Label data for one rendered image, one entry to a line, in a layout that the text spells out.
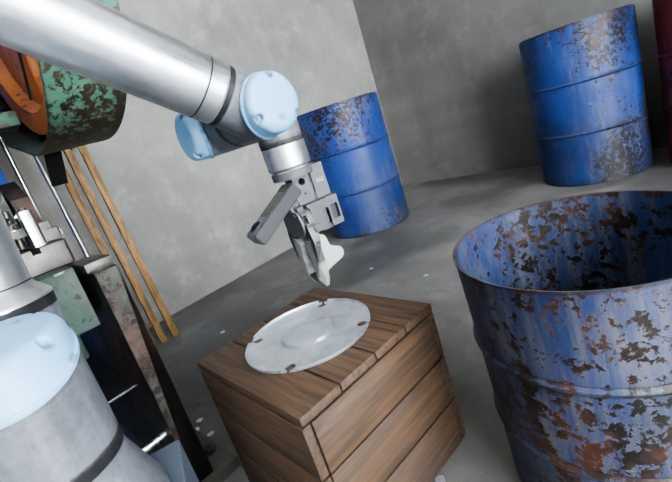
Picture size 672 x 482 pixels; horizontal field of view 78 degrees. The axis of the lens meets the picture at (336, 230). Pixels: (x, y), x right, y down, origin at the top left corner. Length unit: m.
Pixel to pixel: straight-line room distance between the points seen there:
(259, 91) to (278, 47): 2.90
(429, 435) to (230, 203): 2.18
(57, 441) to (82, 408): 0.03
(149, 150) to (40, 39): 2.21
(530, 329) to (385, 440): 0.37
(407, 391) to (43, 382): 0.65
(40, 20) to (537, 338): 0.68
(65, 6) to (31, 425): 0.37
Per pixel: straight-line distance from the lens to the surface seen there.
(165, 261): 2.66
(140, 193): 2.62
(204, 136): 0.63
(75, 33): 0.49
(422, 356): 0.93
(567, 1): 3.41
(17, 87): 1.62
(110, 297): 1.06
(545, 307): 0.64
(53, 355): 0.46
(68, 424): 0.47
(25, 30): 0.49
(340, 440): 0.80
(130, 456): 0.52
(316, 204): 0.71
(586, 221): 1.01
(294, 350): 0.91
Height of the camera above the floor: 0.77
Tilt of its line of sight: 14 degrees down
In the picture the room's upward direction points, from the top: 18 degrees counter-clockwise
